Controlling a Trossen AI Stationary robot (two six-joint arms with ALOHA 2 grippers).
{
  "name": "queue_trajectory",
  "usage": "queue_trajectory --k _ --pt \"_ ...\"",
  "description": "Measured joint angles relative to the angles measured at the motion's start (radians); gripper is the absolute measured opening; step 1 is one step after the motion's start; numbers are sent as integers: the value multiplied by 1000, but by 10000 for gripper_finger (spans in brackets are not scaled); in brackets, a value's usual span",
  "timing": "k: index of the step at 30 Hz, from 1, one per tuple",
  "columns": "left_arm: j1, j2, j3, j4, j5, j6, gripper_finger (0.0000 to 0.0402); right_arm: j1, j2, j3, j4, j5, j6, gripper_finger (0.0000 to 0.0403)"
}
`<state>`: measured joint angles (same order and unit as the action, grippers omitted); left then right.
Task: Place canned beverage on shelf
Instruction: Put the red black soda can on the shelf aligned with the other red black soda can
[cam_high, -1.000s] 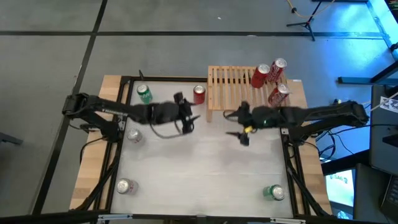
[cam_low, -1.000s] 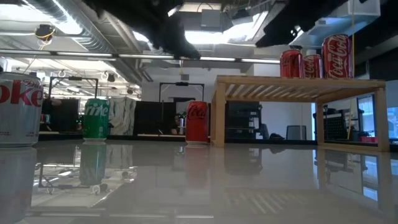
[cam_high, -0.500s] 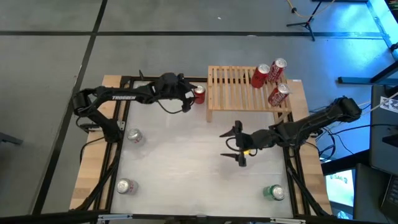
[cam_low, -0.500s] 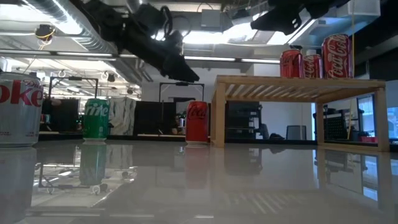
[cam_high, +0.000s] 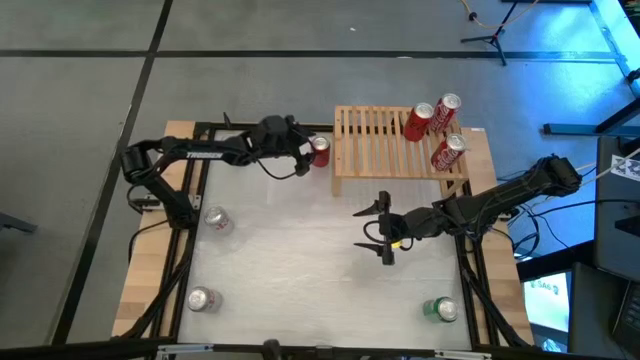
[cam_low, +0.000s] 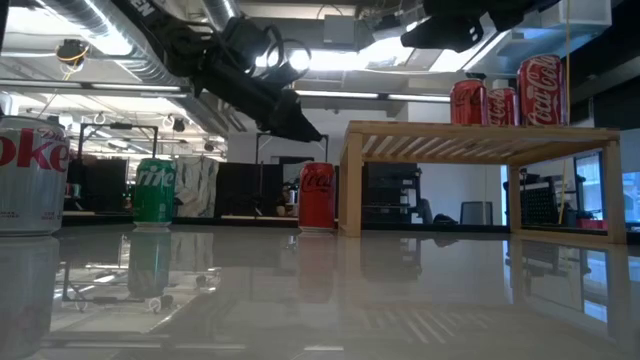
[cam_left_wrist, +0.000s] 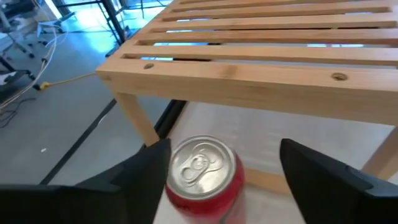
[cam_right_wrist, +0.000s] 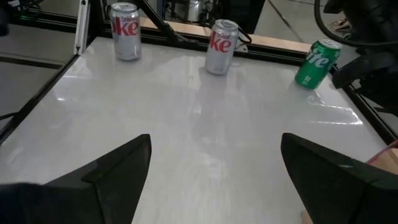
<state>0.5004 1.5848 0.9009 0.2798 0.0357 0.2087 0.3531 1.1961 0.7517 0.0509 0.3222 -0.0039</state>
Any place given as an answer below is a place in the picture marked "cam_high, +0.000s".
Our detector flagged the computer monitor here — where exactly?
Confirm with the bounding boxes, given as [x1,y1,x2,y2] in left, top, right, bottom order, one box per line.
[521,271,573,335]

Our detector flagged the black computer tower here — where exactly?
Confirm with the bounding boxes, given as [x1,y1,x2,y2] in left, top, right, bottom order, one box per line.
[568,262,631,360]

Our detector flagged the white marker tag paper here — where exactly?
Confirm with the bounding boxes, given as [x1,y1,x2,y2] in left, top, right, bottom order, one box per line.
[610,153,640,183]

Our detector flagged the grey object on floor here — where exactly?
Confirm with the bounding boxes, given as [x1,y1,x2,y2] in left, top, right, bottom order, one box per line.
[0,212,39,235]

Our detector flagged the green Sprite can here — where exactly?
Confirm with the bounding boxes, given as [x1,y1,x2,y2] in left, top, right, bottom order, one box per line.
[422,296,459,324]

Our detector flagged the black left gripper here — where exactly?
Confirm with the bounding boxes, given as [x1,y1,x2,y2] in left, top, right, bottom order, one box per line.
[252,114,317,177]

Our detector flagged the black arm base cable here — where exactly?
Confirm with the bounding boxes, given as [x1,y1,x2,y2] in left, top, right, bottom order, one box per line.
[127,219,169,264]

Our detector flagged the wooden slatted shelf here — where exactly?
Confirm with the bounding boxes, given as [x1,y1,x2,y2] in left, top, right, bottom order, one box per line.
[333,104,472,199]

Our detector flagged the red Coke Zero can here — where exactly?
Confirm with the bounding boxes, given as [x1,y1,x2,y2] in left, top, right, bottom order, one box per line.
[402,102,435,143]
[310,135,332,169]

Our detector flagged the silver metal bracket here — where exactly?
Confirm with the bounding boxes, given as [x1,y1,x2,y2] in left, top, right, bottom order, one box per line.
[433,349,494,360]
[156,343,215,359]

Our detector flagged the yellow cable near tripod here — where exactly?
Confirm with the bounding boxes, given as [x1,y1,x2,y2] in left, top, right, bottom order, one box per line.
[458,0,541,30]

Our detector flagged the black desk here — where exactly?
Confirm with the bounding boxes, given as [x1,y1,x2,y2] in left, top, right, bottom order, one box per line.
[593,134,640,281]

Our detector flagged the black floor cable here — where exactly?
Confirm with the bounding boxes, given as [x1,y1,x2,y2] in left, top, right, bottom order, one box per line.
[564,197,640,209]

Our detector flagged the white cable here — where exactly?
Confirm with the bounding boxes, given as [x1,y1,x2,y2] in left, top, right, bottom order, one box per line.
[574,148,640,201]

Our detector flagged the black tripod stand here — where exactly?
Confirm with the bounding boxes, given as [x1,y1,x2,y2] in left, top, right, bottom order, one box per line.
[459,0,524,67]

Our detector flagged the black T-shaped table base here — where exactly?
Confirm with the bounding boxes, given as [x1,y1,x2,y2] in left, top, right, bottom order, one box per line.
[543,97,640,139]

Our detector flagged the black keyboard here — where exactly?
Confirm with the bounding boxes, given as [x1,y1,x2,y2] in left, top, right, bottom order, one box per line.
[612,282,640,346]

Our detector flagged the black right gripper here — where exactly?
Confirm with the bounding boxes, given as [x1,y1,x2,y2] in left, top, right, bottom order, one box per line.
[352,190,441,266]

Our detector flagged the black aluminium table frame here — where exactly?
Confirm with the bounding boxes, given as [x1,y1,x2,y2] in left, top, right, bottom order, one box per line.
[112,119,536,360]

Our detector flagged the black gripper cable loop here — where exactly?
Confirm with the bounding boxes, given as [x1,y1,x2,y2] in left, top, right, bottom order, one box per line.
[257,157,301,181]

